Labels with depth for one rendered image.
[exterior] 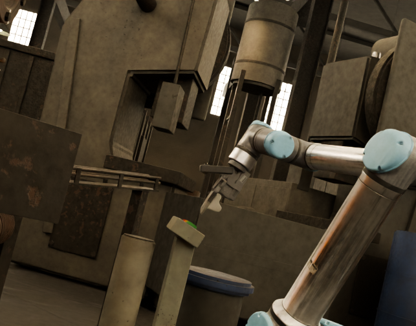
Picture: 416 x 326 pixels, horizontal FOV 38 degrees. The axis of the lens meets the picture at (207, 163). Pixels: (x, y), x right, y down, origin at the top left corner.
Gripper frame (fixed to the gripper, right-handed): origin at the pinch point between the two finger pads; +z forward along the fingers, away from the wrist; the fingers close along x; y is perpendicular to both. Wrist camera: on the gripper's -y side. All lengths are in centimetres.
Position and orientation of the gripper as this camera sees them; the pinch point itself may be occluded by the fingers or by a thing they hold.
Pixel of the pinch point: (201, 209)
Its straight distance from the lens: 206.6
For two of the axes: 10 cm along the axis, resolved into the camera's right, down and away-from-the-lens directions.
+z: -5.6, 8.2, -1.2
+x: -1.2, 0.5, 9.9
